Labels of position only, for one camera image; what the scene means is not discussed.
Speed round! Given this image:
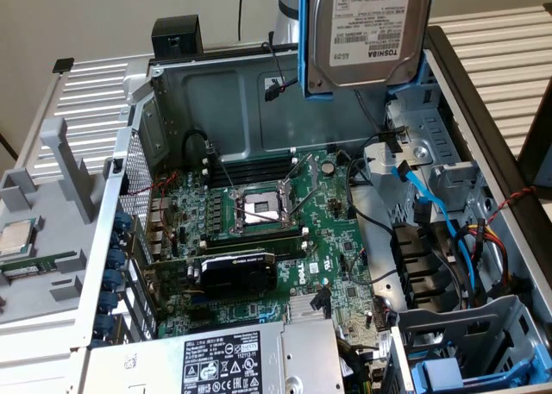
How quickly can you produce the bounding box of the blue data wire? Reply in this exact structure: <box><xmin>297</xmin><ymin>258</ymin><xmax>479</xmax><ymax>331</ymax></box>
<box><xmin>390</xmin><ymin>160</ymin><xmax>478</xmax><ymax>300</ymax></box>

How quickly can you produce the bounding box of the hard disk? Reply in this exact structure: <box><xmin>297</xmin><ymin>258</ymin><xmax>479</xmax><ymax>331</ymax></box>
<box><xmin>297</xmin><ymin>0</ymin><xmax>435</xmax><ymax>101</ymax></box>

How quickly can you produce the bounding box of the red yellow black power wire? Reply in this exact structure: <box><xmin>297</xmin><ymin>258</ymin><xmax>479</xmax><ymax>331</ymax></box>
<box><xmin>452</xmin><ymin>222</ymin><xmax>521</xmax><ymax>311</ymax></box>

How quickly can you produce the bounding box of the empty blue disk carrier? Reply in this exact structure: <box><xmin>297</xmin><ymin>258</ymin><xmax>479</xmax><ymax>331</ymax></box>
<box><xmin>409</xmin><ymin>344</ymin><xmax>552</xmax><ymax>394</ymax></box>

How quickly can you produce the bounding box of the black RAM slot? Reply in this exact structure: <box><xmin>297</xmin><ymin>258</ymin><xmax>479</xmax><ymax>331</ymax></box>
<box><xmin>202</xmin><ymin>163</ymin><xmax>298</xmax><ymax>187</ymax></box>
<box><xmin>201</xmin><ymin>236</ymin><xmax>311</xmax><ymax>260</ymax></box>
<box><xmin>206</xmin><ymin>150</ymin><xmax>298</xmax><ymax>173</ymax></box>
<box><xmin>201</xmin><ymin>225</ymin><xmax>310</xmax><ymax>245</ymax></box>

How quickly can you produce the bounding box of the CPU socket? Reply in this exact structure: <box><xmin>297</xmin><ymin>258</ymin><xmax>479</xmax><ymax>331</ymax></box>
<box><xmin>228</xmin><ymin>182</ymin><xmax>298</xmax><ymax>235</ymax></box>

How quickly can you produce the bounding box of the metal locking lever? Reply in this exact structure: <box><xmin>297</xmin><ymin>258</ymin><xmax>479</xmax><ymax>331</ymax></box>
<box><xmin>205</xmin><ymin>140</ymin><xmax>237</xmax><ymax>197</ymax></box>

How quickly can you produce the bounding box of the open PC case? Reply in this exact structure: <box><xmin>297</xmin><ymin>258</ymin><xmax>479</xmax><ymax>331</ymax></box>
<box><xmin>71</xmin><ymin>25</ymin><xmax>552</xmax><ymax>394</ymax></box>

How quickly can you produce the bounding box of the black graphics card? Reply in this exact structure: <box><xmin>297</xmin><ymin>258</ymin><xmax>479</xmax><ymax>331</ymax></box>
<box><xmin>146</xmin><ymin>249</ymin><xmax>279</xmax><ymax>300</ymax></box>

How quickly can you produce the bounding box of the silver heat sink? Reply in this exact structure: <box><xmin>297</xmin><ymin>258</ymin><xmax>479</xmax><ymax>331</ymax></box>
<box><xmin>287</xmin><ymin>294</ymin><xmax>329</xmax><ymax>324</ymax></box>

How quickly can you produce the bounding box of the green motherboard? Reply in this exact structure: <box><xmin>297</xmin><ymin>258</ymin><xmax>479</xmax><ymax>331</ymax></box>
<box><xmin>146</xmin><ymin>148</ymin><xmax>392</xmax><ymax>372</ymax></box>

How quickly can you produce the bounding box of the silver drive cage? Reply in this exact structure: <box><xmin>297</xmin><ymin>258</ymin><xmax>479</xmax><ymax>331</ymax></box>
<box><xmin>386</xmin><ymin>90</ymin><xmax>488</xmax><ymax>197</ymax></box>

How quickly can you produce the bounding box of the silver power supply unit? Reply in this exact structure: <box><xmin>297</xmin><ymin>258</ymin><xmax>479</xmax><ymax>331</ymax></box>
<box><xmin>85</xmin><ymin>318</ymin><xmax>346</xmax><ymax>394</ymax></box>

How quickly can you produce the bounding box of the small black box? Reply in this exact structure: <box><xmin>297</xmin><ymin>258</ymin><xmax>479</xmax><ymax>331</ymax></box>
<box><xmin>151</xmin><ymin>15</ymin><xmax>204</xmax><ymax>59</ymax></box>

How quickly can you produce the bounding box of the grey parts rack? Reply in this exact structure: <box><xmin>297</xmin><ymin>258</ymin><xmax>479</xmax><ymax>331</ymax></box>
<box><xmin>0</xmin><ymin>117</ymin><xmax>108</xmax><ymax>326</ymax></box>

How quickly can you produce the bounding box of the green RAM stick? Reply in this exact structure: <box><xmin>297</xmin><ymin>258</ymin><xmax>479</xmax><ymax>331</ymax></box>
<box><xmin>0</xmin><ymin>250</ymin><xmax>77</xmax><ymax>274</ymax></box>

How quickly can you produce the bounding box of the dark flat panel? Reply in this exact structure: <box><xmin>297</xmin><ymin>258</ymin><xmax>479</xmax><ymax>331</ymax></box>
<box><xmin>517</xmin><ymin>78</ymin><xmax>552</xmax><ymax>192</ymax></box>

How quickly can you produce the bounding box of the silver CPU chip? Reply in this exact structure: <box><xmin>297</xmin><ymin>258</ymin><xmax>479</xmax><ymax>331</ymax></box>
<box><xmin>0</xmin><ymin>219</ymin><xmax>35</xmax><ymax>257</ymax></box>

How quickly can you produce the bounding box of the black wire with plug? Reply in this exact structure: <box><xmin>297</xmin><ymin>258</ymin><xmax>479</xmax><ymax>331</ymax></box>
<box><xmin>260</xmin><ymin>42</ymin><xmax>406</xmax><ymax>149</ymax></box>

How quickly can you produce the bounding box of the thin black wire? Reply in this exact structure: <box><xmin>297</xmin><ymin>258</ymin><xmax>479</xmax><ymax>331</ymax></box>
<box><xmin>347</xmin><ymin>152</ymin><xmax>396</xmax><ymax>234</ymax></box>

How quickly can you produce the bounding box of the thick black plug wire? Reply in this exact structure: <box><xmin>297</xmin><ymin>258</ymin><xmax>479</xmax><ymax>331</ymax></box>
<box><xmin>310</xmin><ymin>286</ymin><xmax>333</xmax><ymax>320</ymax></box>

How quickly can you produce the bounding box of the black plastic fan duct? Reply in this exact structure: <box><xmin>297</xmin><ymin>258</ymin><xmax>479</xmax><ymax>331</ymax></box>
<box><xmin>390</xmin><ymin>221</ymin><xmax>458</xmax><ymax>313</ymax></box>

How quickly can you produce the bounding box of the thin black cable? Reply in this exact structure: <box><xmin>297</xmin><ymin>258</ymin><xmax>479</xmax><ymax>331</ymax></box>
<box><xmin>237</xmin><ymin>0</ymin><xmax>248</xmax><ymax>41</ymax></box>

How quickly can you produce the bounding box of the braided power wire bundle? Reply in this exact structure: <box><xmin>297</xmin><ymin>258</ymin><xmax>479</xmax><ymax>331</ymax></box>
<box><xmin>336</xmin><ymin>337</ymin><xmax>389</xmax><ymax>394</ymax></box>

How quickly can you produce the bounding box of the red black twisted wire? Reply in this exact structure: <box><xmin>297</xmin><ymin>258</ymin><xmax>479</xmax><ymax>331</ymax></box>
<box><xmin>478</xmin><ymin>185</ymin><xmax>538</xmax><ymax>229</ymax></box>

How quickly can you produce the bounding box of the dark thin floor cable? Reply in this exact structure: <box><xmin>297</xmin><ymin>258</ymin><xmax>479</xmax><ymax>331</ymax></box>
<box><xmin>0</xmin><ymin>133</ymin><xmax>19</xmax><ymax>162</ymax></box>

